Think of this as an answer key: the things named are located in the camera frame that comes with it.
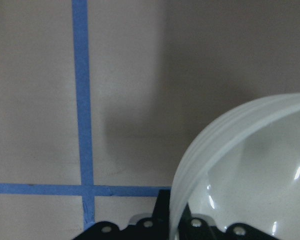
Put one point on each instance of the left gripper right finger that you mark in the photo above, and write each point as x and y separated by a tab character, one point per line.
201	227

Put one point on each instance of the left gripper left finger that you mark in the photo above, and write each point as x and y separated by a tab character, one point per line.
153	226

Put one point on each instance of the white bowl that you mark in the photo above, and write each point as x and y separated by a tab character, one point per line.
244	167

